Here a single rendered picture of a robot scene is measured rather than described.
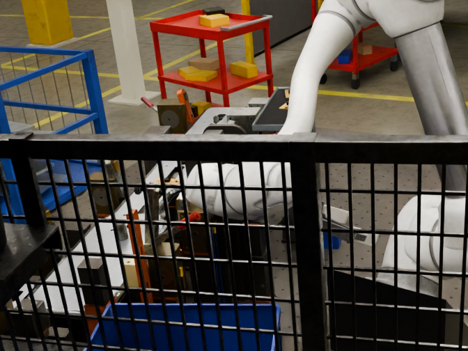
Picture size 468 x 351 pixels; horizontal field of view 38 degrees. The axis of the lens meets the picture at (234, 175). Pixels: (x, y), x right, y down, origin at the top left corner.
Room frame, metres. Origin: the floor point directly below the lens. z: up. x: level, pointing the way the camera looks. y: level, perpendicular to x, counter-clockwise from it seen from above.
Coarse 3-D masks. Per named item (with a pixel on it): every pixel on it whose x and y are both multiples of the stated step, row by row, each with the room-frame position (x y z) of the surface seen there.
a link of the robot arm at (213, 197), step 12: (204, 168) 1.24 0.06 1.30; (216, 168) 1.24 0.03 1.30; (228, 168) 1.23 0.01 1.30; (192, 180) 1.23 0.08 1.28; (204, 180) 1.22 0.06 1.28; (216, 180) 1.22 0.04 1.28; (192, 192) 1.22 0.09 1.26; (216, 192) 1.21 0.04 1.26; (216, 204) 1.20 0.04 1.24; (228, 204) 1.18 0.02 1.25; (228, 216) 1.21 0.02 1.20; (240, 216) 1.20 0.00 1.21; (252, 216) 1.24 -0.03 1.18
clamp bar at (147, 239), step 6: (138, 192) 1.38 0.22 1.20; (150, 192) 1.36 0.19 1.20; (156, 192) 1.37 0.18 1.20; (150, 198) 1.36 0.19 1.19; (156, 198) 1.38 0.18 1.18; (150, 204) 1.36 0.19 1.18; (156, 204) 1.38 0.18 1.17; (150, 210) 1.36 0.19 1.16; (156, 210) 1.38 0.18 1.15; (156, 216) 1.38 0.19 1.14; (156, 228) 1.38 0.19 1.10; (156, 234) 1.38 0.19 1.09; (150, 240) 1.37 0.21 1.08
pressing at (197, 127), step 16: (208, 112) 2.50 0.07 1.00; (224, 112) 2.48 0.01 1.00; (192, 128) 2.33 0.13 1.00; (176, 192) 1.80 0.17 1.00; (160, 208) 1.69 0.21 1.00; (144, 224) 1.61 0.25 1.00; (80, 240) 1.56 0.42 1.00; (96, 240) 1.55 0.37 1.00; (112, 240) 1.54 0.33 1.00; (128, 240) 1.53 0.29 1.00; (144, 240) 1.52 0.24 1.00; (64, 256) 1.49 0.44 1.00; (80, 256) 1.47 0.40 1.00; (96, 256) 1.46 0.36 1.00; (64, 272) 1.40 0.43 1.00; (112, 272) 1.38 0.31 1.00; (48, 288) 1.34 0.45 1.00; (64, 288) 1.33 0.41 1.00; (80, 288) 1.32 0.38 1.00
